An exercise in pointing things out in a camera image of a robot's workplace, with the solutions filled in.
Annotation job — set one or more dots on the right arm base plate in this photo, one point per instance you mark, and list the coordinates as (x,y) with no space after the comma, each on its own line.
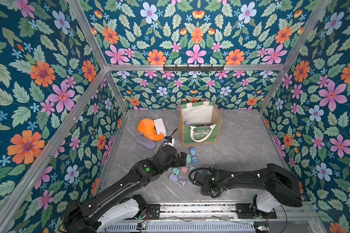
(245,211)

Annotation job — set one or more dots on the white rectangular box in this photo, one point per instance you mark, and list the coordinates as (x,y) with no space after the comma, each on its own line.
(160,127)

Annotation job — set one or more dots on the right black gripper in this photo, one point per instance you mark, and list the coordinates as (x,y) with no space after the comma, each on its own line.
(197,178)

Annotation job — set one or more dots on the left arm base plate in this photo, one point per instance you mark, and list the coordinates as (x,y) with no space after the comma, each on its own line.
(152,212)

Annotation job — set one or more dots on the purple oval case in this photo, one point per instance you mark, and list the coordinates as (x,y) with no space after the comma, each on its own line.
(145,142)

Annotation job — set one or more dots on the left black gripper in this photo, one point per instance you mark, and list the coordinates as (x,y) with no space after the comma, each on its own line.
(183,163)

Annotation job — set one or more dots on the orange whale toy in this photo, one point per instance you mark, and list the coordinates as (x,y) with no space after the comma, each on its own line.
(147,127)

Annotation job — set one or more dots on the black hook rail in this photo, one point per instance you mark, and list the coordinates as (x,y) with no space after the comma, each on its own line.
(187,68)

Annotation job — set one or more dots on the blue hourglass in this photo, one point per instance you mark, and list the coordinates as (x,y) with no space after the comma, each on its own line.
(192,151)

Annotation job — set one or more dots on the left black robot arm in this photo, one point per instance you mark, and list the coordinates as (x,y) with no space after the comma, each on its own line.
(108,207)

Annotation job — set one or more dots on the green canvas Christmas bag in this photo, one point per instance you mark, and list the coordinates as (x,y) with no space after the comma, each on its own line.
(206,123)

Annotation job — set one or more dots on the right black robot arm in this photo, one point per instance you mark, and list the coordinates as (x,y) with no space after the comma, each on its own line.
(279,186)

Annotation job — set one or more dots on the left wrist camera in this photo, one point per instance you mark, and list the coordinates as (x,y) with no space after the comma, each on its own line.
(168,140)

